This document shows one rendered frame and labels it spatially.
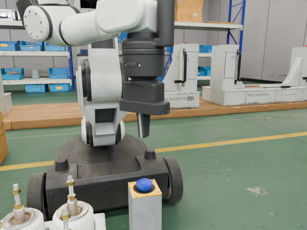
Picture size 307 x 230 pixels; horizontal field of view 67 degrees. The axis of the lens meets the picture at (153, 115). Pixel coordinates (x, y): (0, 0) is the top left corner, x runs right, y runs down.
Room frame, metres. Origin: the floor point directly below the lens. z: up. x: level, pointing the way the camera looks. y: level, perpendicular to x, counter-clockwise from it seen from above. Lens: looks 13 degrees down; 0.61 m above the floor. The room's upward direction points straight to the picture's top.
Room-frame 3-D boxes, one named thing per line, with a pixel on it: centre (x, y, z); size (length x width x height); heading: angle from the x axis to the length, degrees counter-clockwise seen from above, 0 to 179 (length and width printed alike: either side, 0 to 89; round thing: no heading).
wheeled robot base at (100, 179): (1.09, 0.25, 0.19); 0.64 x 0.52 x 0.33; 17
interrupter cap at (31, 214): (0.47, 0.31, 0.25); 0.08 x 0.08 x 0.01
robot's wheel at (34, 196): (0.79, 0.44, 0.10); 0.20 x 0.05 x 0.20; 17
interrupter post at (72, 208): (0.50, 0.20, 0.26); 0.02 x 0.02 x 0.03
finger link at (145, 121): (0.50, 0.02, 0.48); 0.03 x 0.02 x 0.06; 148
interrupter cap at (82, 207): (0.50, 0.20, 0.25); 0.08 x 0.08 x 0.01
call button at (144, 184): (0.50, 0.02, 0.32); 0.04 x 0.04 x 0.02
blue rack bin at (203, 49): (5.92, -1.40, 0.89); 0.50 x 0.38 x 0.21; 15
